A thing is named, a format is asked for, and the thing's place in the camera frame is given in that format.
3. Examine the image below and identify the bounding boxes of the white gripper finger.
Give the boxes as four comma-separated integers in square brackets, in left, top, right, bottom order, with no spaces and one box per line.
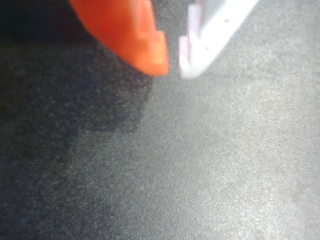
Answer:
[178,0,260,80]

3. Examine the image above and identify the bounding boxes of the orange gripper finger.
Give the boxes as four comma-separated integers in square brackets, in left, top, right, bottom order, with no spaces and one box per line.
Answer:
[68,0,171,77]

